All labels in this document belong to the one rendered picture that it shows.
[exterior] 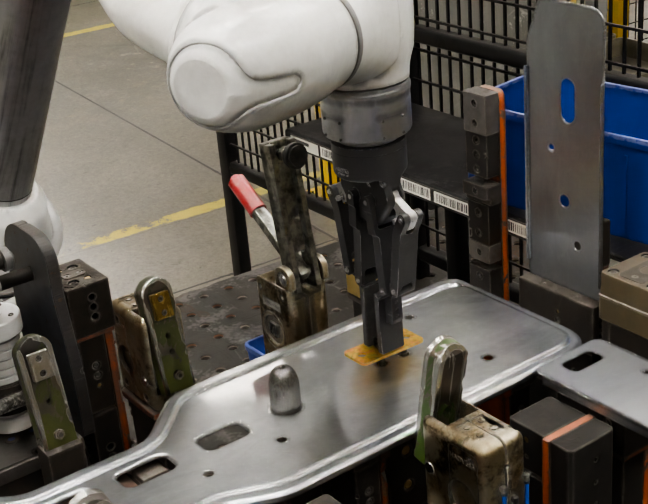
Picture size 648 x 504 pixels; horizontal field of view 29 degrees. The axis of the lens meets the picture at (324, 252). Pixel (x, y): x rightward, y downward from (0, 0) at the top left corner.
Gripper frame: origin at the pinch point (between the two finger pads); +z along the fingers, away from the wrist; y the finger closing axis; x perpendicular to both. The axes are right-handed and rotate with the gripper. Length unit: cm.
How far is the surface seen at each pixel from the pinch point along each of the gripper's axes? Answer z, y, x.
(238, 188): -8.5, -24.4, -1.2
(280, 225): -6.9, -14.6, -2.2
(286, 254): -3.6, -14.0, -2.2
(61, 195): 103, -323, 97
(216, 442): 35, -41, 0
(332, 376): 5.6, -1.6, -5.9
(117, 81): 102, -441, 183
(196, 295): 35, -84, 22
